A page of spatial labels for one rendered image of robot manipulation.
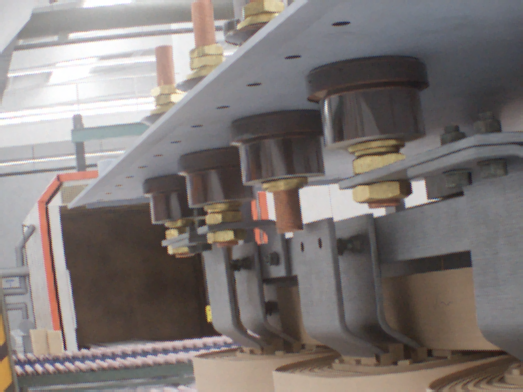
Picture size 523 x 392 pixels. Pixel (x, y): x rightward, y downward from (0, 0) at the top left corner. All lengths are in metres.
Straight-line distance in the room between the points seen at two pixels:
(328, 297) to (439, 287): 0.12
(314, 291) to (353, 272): 0.05
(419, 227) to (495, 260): 0.26
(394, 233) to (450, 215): 0.14
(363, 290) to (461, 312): 0.15
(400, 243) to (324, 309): 0.13
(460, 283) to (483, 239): 0.27
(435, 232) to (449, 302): 0.11
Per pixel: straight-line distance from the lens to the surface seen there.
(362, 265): 1.20
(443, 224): 1.03
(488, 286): 0.84
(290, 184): 1.20
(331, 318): 1.18
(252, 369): 1.50
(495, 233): 0.82
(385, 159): 0.95
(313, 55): 0.90
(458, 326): 1.12
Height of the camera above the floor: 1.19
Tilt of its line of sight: 4 degrees up
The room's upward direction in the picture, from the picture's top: 7 degrees counter-clockwise
